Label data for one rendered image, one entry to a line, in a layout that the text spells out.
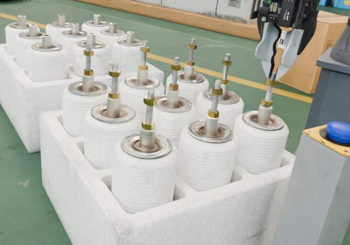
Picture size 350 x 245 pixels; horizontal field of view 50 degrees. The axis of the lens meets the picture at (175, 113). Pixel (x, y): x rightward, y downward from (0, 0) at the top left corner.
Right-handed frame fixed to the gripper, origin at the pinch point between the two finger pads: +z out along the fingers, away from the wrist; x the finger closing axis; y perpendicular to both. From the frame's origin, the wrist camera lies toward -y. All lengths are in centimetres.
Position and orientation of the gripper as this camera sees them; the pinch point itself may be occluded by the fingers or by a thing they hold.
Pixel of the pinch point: (275, 70)
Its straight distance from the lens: 66.6
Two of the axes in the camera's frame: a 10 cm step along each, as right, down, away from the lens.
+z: -1.1, 9.0, 4.1
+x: 8.3, 3.1, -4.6
